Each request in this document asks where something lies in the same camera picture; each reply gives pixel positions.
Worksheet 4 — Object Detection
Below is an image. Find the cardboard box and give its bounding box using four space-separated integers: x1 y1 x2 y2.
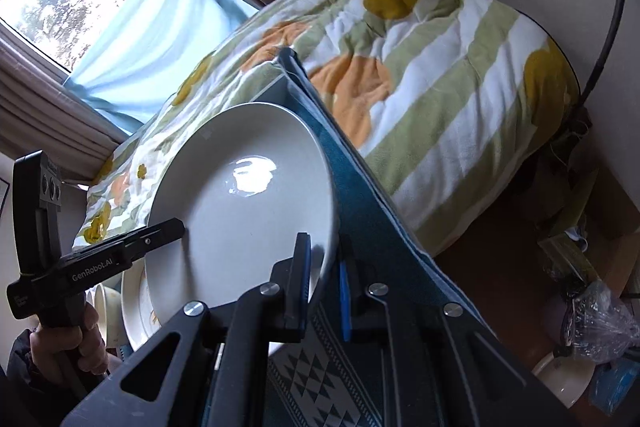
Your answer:
565 167 640 298

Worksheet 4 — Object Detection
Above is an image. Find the green packet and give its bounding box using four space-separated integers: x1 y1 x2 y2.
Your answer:
539 232 591 280

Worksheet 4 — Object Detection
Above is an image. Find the blue patterned tablecloth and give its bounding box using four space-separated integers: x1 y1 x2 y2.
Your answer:
265 47 496 427

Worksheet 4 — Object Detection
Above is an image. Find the black curved tube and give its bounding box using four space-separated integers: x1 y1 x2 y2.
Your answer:
575 0 629 108

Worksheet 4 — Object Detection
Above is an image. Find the person's left hand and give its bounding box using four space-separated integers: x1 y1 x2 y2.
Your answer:
29 302 108 379

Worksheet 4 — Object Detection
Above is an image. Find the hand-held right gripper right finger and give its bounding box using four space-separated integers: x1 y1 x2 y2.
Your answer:
337 234 586 427

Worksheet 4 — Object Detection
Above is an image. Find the person's left forearm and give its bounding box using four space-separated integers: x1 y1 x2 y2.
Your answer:
0 327 66 427

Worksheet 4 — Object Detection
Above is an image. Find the floral striped blanket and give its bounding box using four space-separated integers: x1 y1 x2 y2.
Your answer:
71 0 581 258

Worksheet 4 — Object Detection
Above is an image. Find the blue packet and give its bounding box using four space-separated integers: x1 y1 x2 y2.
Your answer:
589 357 640 418

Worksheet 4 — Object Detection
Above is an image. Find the light blue curtain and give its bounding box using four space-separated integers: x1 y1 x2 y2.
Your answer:
62 0 261 138

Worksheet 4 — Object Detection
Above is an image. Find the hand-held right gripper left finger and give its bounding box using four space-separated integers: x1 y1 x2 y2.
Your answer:
60 232 313 427

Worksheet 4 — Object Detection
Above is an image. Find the cream bowl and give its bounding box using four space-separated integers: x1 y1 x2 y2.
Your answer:
87 282 126 348

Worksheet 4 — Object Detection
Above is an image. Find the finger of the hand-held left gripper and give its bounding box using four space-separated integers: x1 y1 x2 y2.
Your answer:
122 217 187 260

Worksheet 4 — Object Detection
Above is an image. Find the white bowl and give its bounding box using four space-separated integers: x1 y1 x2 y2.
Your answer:
531 351 596 410

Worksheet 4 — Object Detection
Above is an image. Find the grey plate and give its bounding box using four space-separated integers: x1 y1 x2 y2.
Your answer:
147 102 335 358

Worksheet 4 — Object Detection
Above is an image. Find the clear plastic bag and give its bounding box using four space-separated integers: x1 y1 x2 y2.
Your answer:
562 279 640 365

